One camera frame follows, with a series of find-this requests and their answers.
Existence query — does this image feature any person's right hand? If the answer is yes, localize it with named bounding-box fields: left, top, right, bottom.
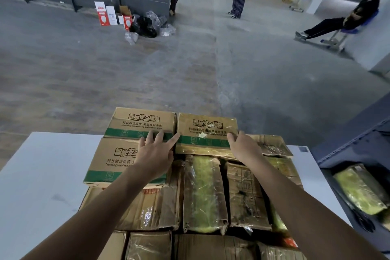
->
left=227, top=131, right=264, bottom=166

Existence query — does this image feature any person's left hand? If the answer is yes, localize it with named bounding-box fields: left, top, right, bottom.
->
left=134, top=130, right=181, bottom=184

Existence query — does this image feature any brown taped parcel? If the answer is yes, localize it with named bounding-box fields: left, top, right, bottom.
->
left=245, top=134, right=294, bottom=158

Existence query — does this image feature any yellow-green taped parcel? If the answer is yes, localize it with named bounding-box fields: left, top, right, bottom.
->
left=265, top=156, right=304, bottom=233

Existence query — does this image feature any green striped cardboard box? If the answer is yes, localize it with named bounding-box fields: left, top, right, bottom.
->
left=103, top=107, right=177, bottom=142
left=83, top=137, right=171, bottom=189

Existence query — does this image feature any green striped box white scuff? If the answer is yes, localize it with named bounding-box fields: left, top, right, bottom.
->
left=175, top=113, right=239, bottom=159

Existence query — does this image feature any large taped carton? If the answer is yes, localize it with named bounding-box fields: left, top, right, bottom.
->
left=78, top=160, right=183, bottom=232

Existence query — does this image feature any yellow parcel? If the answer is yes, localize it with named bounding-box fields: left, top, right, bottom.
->
left=332, top=164, right=390, bottom=216

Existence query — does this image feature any person's right forearm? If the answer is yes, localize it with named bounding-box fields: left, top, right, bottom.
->
left=253, top=156, right=388, bottom=260

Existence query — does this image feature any dark blue metal shelf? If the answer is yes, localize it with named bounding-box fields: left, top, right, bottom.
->
left=310, top=92, right=390, bottom=251

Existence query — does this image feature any white table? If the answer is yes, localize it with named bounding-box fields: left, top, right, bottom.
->
left=0, top=132, right=353, bottom=260

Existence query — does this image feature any clear plastic bag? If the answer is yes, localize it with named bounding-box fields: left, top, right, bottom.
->
left=160, top=24, right=177, bottom=37
left=125, top=31, right=139, bottom=46
left=145, top=10, right=161, bottom=27

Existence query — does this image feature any black rubbish bag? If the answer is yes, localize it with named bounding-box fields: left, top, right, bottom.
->
left=130, top=16, right=158, bottom=39

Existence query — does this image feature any tall red white carton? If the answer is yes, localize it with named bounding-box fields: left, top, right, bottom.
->
left=94, top=1, right=110, bottom=27

